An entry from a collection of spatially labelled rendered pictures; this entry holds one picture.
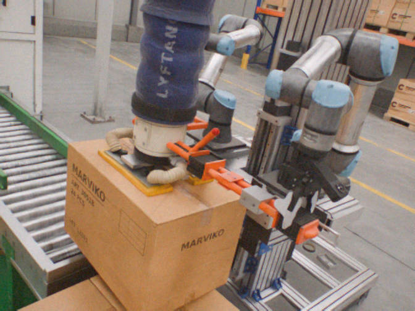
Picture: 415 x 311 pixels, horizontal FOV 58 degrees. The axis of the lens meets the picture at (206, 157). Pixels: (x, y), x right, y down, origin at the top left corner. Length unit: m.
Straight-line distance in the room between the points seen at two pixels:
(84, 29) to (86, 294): 9.71
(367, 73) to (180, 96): 0.59
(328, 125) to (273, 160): 0.91
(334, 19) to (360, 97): 0.42
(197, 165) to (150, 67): 0.34
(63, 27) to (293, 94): 9.95
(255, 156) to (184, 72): 0.75
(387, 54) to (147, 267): 0.97
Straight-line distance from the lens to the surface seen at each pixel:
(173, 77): 1.18
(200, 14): 1.17
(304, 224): 0.94
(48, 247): 1.86
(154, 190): 1.20
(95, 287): 1.65
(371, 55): 1.30
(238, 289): 2.23
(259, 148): 1.80
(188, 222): 1.16
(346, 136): 1.43
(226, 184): 1.08
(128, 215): 1.21
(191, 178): 1.32
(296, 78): 1.00
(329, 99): 0.86
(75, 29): 10.85
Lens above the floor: 1.69
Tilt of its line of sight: 23 degrees down
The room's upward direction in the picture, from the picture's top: 12 degrees clockwise
